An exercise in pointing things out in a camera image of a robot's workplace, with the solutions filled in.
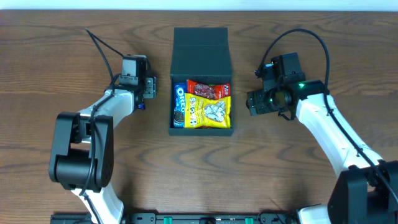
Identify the purple Dairy Milk bar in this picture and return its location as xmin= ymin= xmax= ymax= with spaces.
xmin=137 ymin=102 xmax=146 ymax=110

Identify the blue Oreo cookie pack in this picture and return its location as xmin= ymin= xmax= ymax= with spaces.
xmin=173 ymin=82 xmax=187 ymax=128

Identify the red snack bag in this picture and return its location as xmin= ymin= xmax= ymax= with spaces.
xmin=187 ymin=80 xmax=231 ymax=100

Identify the dark green gift box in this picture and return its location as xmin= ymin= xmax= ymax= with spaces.
xmin=169 ymin=27 xmax=234 ymax=136

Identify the yellow nut snack bag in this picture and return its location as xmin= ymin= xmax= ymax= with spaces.
xmin=184 ymin=93 xmax=231 ymax=129

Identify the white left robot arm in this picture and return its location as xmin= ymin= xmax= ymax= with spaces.
xmin=49 ymin=55 xmax=157 ymax=223

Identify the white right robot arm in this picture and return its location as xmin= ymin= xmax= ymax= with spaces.
xmin=246 ymin=53 xmax=397 ymax=223

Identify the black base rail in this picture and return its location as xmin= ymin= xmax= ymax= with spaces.
xmin=49 ymin=212 xmax=299 ymax=224

